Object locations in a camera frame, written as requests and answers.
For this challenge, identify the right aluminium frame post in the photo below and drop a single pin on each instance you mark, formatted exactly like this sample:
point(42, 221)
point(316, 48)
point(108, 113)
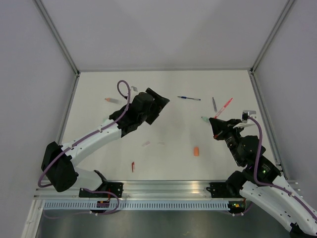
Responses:
point(280, 20)

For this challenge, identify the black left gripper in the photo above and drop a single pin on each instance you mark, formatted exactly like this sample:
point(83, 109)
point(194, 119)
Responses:
point(161, 102)

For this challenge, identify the aluminium mounting rail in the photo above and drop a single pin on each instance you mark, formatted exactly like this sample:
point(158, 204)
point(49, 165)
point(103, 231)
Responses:
point(143, 189)

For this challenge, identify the blue gel pen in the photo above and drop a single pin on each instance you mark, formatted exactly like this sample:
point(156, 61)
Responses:
point(190, 98)

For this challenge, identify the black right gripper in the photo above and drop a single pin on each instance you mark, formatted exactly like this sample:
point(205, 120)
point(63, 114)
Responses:
point(219, 125)

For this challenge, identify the purple grey marker pen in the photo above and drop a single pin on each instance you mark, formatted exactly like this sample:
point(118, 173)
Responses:
point(214, 105)

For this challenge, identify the left aluminium frame post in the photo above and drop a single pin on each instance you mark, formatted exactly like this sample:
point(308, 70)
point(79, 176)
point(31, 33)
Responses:
point(56, 35)

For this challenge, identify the white slotted cable duct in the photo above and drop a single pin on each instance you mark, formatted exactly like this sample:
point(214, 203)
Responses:
point(150, 205)

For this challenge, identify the aluminium frame post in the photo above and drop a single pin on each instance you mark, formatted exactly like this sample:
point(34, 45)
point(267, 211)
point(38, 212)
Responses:
point(56, 35)
point(280, 20)

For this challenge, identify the orange highlighter pen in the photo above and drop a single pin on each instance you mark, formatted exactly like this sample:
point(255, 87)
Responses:
point(112, 100)

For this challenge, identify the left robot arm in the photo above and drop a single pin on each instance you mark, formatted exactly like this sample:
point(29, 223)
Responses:
point(60, 162)

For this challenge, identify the orange highlighter cap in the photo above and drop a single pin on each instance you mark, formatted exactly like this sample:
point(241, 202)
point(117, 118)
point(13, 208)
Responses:
point(196, 151)

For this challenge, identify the green highlighter pen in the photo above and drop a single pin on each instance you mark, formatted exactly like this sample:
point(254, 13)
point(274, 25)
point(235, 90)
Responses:
point(205, 119)

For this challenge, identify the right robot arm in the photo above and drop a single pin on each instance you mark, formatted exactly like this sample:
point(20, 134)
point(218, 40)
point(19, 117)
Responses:
point(260, 181)

